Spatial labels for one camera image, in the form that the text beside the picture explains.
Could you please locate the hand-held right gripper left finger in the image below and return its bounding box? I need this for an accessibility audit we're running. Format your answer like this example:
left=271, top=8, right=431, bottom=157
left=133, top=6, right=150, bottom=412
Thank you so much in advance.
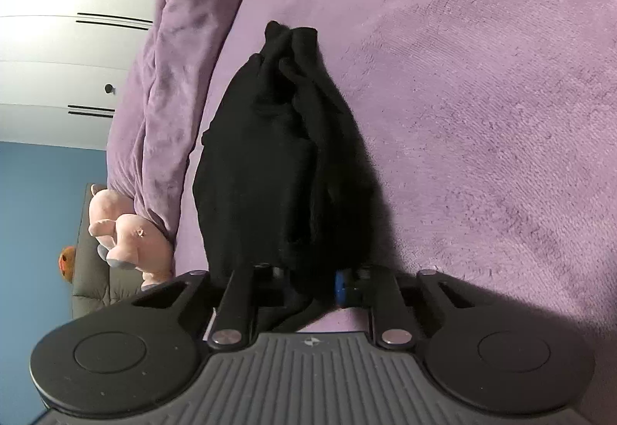
left=130, top=262, right=295, bottom=351

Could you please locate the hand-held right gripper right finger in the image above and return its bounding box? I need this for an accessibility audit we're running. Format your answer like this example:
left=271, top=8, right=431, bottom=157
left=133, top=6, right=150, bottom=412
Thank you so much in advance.
left=334, top=263, right=489, bottom=351

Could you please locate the black garment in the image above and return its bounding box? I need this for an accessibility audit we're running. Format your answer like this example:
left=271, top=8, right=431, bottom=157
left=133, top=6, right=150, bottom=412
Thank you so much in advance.
left=192, top=20, right=387, bottom=335

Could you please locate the pink plush toy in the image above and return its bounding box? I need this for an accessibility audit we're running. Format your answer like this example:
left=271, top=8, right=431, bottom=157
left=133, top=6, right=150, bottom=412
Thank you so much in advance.
left=88, top=184, right=175, bottom=292

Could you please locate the grey padded headboard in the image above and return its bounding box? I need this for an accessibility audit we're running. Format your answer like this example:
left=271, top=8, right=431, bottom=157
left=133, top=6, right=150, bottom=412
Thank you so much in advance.
left=71, top=183, right=145, bottom=321

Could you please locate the orange plush toy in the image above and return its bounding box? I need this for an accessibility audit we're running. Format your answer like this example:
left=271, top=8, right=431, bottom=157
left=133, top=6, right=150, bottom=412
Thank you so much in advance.
left=59, top=246, right=78, bottom=283

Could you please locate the purple duvet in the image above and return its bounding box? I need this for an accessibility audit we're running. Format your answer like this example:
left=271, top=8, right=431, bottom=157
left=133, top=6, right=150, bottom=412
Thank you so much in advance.
left=105, top=0, right=271, bottom=244

